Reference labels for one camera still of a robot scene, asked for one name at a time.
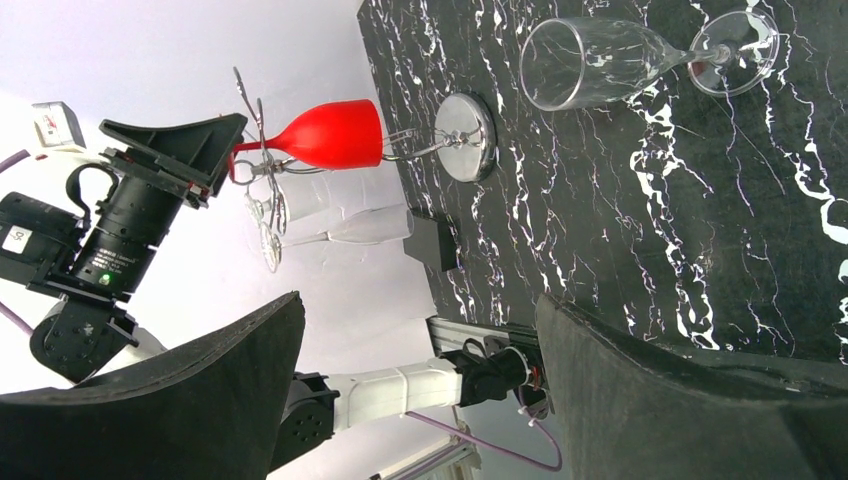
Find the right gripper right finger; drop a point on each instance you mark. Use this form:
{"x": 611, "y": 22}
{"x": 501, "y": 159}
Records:
{"x": 630, "y": 409}

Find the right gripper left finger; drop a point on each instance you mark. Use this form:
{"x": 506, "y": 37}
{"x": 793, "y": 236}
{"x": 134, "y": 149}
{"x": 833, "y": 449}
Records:
{"x": 211, "y": 408}

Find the aluminium frame rail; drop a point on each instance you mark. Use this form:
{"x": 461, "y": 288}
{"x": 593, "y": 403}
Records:
{"x": 472, "y": 364}

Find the red wine glass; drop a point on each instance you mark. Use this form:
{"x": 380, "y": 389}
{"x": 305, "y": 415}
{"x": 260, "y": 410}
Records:
{"x": 335, "y": 136}

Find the chrome wine glass rack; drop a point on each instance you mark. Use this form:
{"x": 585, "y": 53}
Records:
{"x": 464, "y": 141}

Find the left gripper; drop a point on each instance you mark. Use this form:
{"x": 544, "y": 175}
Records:
{"x": 161, "y": 170}

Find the small black block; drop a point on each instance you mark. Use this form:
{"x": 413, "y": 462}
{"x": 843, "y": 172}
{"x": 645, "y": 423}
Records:
{"x": 431, "y": 243}

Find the clear wine glass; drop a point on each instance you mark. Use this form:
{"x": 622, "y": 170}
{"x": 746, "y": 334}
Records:
{"x": 295, "y": 198}
{"x": 368, "y": 227}

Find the clear champagne flute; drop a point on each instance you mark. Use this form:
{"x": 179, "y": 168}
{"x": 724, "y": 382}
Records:
{"x": 586, "y": 62}

